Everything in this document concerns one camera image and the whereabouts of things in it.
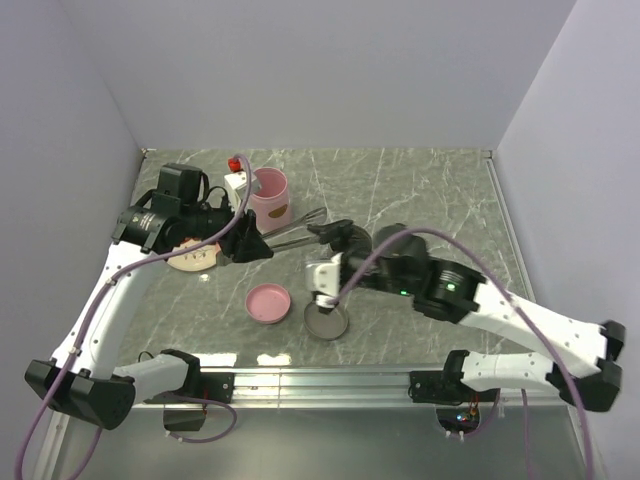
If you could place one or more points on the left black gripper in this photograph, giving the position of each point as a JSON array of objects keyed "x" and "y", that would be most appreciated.
[{"x": 241, "y": 243}]

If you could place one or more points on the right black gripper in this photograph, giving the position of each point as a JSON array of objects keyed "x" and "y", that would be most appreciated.
[{"x": 330, "y": 231}]

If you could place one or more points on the pink container lid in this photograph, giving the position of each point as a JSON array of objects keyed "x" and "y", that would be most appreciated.
[{"x": 268, "y": 303}]

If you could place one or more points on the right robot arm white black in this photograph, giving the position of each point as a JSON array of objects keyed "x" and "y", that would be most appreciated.
[{"x": 573, "y": 359}]

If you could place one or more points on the grey cylindrical container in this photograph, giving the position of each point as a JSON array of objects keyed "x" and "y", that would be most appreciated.
[{"x": 358, "y": 243}]

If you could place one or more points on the pink floral plate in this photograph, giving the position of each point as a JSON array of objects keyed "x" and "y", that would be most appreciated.
[{"x": 195, "y": 261}]

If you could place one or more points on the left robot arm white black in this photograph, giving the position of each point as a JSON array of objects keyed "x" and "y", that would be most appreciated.
[{"x": 81, "y": 378}]

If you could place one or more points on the grey container lid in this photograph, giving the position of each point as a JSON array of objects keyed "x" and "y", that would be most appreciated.
[{"x": 327, "y": 326}]

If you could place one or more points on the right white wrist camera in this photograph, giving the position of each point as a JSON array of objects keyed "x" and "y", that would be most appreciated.
[{"x": 323, "y": 281}]

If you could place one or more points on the metal tongs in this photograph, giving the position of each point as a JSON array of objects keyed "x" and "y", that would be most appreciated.
[{"x": 315, "y": 216}]

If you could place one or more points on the pink cylindrical container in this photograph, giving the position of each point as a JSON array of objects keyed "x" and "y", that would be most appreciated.
[{"x": 271, "y": 201}]

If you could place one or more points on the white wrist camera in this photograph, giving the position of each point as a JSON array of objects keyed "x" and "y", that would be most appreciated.
[
  {"x": 323, "y": 281},
  {"x": 235, "y": 183}
]

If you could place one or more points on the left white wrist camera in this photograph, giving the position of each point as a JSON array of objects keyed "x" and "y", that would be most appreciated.
[{"x": 235, "y": 183}]

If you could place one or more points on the aluminium rail frame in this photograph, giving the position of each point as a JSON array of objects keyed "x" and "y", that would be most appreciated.
[{"x": 333, "y": 423}]

